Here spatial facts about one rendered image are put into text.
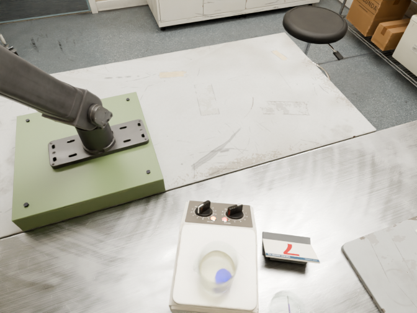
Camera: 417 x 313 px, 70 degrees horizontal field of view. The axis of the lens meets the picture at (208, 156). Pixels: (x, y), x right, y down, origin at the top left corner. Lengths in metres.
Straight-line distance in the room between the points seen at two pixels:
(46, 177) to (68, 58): 2.16
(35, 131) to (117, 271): 0.36
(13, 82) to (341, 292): 0.58
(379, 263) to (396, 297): 0.06
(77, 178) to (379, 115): 2.11
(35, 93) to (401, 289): 0.65
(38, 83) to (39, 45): 2.56
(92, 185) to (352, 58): 2.55
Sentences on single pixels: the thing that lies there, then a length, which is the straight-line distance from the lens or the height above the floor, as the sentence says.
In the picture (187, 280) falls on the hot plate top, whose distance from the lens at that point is 0.46.
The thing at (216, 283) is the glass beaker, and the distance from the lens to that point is 0.39.
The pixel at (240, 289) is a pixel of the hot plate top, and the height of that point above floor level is 0.99.
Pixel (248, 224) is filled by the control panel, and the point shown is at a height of 0.96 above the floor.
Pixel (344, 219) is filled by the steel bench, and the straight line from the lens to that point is 0.66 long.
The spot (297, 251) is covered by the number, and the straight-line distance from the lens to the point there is 0.57.
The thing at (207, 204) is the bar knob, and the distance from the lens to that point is 0.54.
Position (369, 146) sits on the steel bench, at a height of 0.90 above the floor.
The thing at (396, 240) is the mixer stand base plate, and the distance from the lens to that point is 0.67.
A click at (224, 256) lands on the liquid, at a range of 0.43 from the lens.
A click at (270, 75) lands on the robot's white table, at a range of 0.91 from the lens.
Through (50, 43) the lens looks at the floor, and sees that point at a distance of 3.00.
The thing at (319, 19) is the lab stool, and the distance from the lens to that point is 1.85.
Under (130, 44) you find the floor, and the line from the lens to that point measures 2.79.
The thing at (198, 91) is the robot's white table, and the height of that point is 0.90.
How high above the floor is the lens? 1.43
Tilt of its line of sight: 52 degrees down
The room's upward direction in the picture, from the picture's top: 2 degrees clockwise
